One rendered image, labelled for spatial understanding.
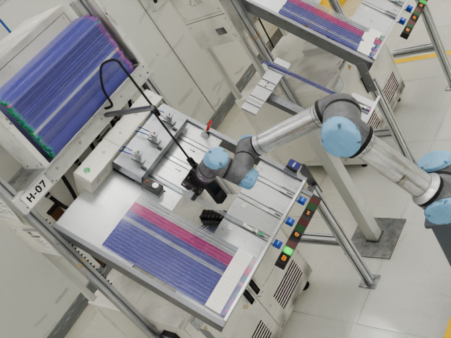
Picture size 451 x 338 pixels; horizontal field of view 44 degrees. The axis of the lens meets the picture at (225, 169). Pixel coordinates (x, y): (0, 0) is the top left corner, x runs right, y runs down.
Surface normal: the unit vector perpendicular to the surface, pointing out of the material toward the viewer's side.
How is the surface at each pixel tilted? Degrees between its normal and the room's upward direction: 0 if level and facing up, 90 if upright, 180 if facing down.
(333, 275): 0
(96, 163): 43
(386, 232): 0
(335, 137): 83
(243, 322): 90
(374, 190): 0
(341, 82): 90
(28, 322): 90
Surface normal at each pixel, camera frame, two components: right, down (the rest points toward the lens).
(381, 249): -0.51, -0.70
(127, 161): 0.11, -0.53
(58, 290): 0.71, -0.02
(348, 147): -0.30, 0.58
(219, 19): -0.48, 0.71
